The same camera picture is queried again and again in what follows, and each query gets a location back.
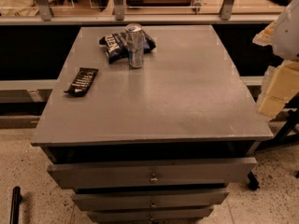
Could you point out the grey metal railing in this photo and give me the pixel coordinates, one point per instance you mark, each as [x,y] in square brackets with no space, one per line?
[92,12]

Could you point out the silver blue redbull can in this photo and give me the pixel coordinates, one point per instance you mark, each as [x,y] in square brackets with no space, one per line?
[134,40]

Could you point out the black pole on floor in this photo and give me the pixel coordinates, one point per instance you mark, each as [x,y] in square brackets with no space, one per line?
[15,205]

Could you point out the black snack bar wrapper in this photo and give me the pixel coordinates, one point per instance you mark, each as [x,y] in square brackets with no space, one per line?
[82,82]

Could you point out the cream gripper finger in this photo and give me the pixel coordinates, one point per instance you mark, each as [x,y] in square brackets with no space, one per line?
[280,84]
[264,38]

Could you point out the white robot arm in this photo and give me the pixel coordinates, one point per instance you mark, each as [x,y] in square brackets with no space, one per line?
[285,40]

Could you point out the grey drawer cabinet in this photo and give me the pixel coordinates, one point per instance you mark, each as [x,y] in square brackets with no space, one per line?
[187,102]

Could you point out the dark blue snack bag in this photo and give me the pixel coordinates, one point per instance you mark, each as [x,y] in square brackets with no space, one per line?
[116,47]

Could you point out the black stand legs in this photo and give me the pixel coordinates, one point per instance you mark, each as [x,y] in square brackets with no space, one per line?
[284,134]

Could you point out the bottom grey drawer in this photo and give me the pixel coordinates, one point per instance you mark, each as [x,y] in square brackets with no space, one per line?
[151,215]

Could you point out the top grey drawer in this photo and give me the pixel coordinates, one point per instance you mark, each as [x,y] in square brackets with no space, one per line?
[120,174]

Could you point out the grey drawer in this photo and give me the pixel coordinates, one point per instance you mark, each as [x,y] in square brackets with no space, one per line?
[120,174]
[151,215]
[149,199]

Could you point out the middle grey drawer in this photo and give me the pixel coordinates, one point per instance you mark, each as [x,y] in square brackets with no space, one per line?
[149,199]

